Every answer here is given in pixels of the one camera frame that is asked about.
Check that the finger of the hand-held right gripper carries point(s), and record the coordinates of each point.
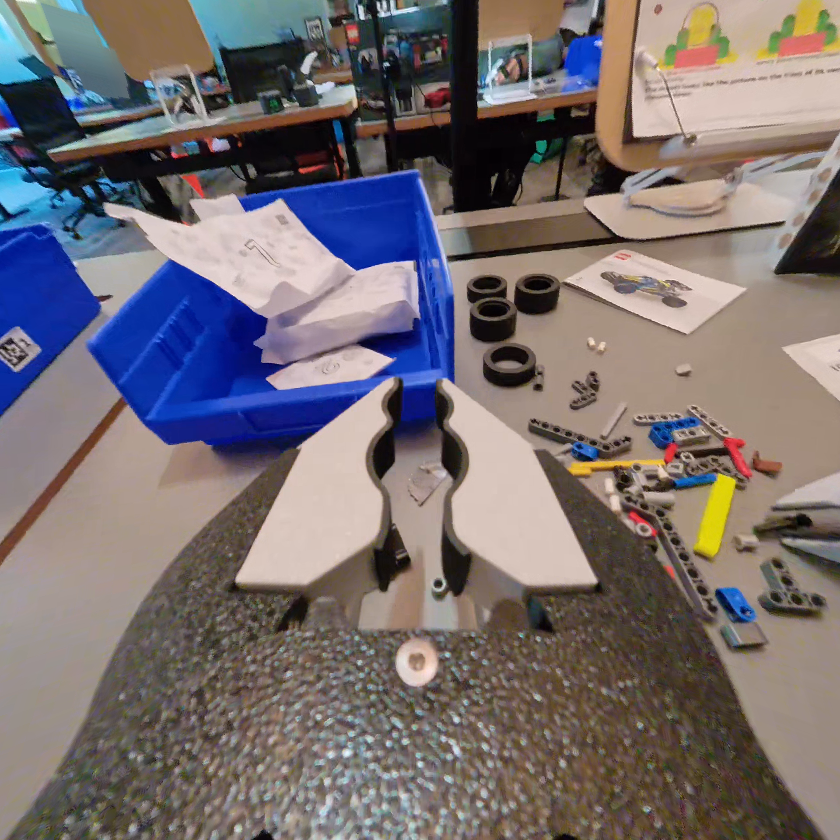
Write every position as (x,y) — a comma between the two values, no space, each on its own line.
(810,493)
(817,550)

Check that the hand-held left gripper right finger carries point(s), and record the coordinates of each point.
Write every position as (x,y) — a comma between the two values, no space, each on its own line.
(518,518)

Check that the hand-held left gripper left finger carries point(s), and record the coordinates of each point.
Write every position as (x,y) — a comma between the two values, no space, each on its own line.
(315,518)

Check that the dark grey lego beam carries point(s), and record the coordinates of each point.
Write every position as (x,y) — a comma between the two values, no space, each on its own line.
(784,523)

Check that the small grey lego bush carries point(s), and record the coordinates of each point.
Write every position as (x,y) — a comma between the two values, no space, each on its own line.
(439,586)

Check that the pile of loose lego pieces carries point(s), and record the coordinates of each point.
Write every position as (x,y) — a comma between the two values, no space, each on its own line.
(663,459)

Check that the torn clear plastic scrap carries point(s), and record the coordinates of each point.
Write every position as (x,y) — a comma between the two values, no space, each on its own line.
(426,482)

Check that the open instruction booklet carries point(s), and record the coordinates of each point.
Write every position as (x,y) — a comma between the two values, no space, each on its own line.
(817,367)

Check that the black toy tyre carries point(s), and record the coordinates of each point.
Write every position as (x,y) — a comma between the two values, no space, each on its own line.
(492,319)
(509,364)
(537,293)
(486,289)

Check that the blue plastic bin with tag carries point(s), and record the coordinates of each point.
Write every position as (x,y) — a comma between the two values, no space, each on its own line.
(197,367)
(39,308)

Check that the crumpled white paper sheet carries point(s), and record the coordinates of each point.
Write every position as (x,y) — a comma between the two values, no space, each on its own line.
(354,308)

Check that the small closed booklet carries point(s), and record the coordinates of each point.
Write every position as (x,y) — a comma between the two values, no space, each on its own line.
(656,292)

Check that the white poster stand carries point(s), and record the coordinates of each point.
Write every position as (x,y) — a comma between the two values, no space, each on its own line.
(695,207)

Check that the wooden office desk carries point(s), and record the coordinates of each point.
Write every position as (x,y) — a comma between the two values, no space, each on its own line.
(512,108)
(197,128)

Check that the instruction poster on cardboard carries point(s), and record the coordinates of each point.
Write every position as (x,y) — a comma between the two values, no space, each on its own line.
(722,72)

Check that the clear acrylic stand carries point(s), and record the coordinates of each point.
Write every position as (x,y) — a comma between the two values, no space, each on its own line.
(510,69)
(177,95)

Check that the black monitor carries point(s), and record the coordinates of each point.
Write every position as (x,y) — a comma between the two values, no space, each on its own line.
(262,72)

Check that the dark printed toy box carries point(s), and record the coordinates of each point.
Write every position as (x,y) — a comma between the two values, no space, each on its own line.
(400,59)

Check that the black office chair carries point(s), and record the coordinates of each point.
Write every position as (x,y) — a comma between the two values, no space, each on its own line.
(46,131)

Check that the brown cardboard board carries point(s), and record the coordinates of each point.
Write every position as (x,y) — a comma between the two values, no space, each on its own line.
(148,36)

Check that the black upright post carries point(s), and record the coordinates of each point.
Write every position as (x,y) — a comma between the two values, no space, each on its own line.
(464,98)

